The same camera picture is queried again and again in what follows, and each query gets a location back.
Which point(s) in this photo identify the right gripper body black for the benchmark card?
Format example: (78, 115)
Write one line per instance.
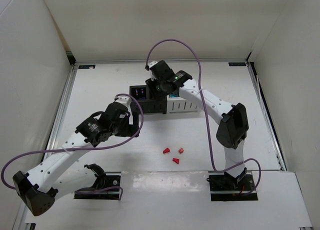
(152, 87)

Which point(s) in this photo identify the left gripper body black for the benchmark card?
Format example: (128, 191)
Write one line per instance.
(130, 129)

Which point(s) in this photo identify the red lego slope bottom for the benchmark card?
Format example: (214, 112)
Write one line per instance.
(176, 160)

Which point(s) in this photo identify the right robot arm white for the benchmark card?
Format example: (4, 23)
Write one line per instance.
(231, 119)

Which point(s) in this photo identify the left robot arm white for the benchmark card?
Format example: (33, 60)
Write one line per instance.
(53, 178)

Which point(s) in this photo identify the black double bin container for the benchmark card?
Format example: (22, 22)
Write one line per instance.
(149, 105)

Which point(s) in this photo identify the white double bin container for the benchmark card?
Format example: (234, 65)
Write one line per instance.
(180, 105)

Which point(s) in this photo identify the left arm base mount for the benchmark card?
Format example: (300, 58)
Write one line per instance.
(107, 186)

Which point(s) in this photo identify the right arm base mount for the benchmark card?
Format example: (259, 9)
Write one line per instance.
(223, 189)

